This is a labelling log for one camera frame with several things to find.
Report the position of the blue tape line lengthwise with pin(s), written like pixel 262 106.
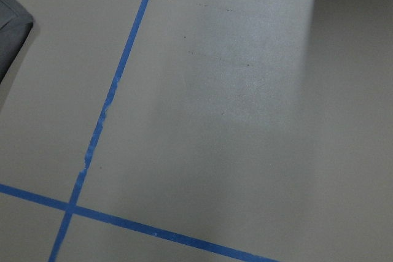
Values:
pixel 80 180

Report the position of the blue tape line crosswise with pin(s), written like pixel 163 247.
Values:
pixel 134 226

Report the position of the dark brown t-shirt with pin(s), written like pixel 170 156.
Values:
pixel 16 24

